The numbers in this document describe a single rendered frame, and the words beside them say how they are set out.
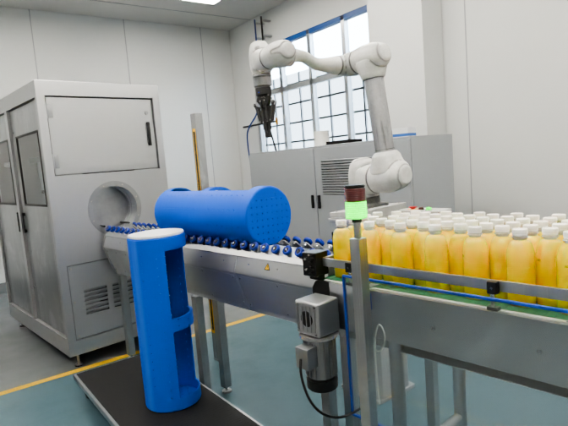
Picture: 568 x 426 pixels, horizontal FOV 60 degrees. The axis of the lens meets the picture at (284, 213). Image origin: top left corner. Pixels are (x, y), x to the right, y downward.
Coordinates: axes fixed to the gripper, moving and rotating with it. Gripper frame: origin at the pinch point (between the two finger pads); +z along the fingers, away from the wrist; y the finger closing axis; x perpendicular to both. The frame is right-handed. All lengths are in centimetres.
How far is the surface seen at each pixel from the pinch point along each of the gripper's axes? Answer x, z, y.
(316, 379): 55, 92, -51
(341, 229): 34, 43, -55
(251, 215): 18.4, 38.6, 0.5
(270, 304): 18, 81, -5
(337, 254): 36, 52, -54
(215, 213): 17.1, 37.4, 24.7
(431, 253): 44, 50, -91
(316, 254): 41, 51, -48
